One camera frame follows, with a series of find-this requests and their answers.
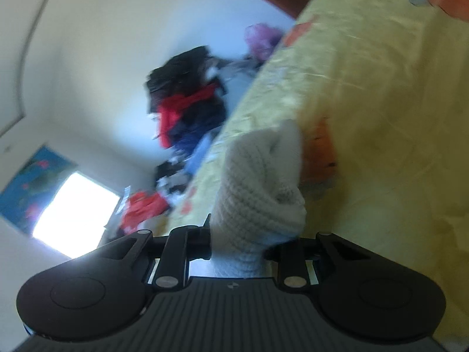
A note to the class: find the window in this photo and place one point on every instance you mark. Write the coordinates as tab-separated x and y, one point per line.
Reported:
77	216

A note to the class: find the light blue knitted blanket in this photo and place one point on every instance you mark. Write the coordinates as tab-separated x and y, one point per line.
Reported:
199	152

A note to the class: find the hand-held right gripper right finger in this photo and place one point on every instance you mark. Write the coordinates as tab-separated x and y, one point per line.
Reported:
289	255

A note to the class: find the red jacket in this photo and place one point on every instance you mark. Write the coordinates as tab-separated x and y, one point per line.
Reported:
179	112

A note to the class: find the yellow printed bedsheet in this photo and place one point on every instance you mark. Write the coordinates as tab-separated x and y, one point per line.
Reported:
384	124

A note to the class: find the grey cloth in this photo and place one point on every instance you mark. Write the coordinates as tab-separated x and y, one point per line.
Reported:
236	73

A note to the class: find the pink plastic bag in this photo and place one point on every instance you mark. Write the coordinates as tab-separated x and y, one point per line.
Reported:
262	40

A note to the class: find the white knit sweater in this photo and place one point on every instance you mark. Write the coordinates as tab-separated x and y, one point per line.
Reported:
256	198

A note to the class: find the red plastic bag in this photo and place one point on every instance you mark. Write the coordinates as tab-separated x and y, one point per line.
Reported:
144	209

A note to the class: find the white and black patterned bag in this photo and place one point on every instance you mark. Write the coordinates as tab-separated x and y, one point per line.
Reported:
172	181

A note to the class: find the navy blue garment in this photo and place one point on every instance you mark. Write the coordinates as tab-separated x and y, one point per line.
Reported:
199	124

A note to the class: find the blue curtain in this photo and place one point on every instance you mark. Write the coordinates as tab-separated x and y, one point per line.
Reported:
33	183

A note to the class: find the black jacket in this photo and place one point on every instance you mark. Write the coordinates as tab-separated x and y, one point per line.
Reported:
183	71

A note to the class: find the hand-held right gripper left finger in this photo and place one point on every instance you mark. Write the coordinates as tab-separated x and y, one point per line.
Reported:
190	244

